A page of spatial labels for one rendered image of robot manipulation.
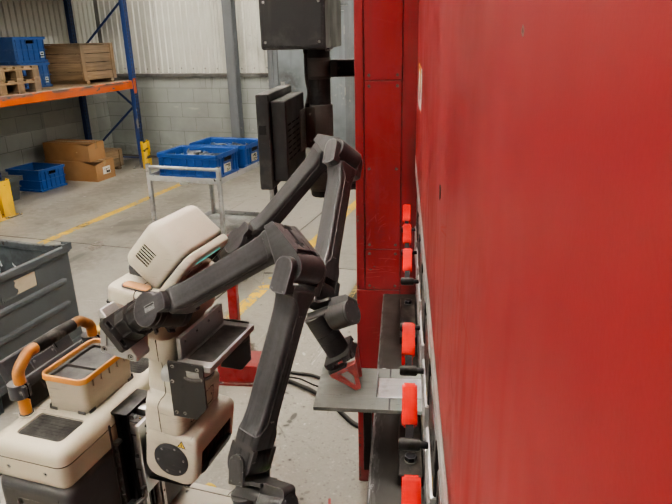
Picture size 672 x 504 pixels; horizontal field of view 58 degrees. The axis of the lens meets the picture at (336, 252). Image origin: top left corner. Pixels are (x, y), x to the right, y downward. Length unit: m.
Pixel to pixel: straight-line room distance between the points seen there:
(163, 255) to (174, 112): 8.54
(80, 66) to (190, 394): 7.63
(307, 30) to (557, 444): 2.16
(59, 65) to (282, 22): 7.05
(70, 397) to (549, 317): 1.76
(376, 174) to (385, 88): 0.30
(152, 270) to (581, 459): 1.41
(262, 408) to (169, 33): 8.94
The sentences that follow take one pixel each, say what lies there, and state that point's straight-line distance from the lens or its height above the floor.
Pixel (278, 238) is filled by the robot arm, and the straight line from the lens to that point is 1.14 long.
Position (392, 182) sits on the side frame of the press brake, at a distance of 2.18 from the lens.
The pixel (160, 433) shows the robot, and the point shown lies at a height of 0.80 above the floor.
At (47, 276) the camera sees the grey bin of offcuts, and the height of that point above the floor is 0.58.
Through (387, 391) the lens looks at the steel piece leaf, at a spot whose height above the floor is 1.00.
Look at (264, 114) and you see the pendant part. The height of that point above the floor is 1.53.
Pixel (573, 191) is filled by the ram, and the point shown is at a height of 1.76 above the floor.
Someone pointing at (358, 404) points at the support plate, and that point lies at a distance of 1.44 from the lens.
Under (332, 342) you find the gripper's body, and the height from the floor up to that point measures 1.13.
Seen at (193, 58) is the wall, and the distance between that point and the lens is 9.70.
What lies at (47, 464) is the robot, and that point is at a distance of 1.82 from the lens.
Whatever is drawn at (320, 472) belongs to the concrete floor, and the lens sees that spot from 2.83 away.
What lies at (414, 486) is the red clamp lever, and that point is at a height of 1.31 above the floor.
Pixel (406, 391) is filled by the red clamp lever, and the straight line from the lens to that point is 0.92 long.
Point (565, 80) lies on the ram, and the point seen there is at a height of 1.79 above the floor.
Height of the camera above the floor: 1.80
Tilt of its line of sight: 20 degrees down
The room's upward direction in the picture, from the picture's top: 1 degrees counter-clockwise
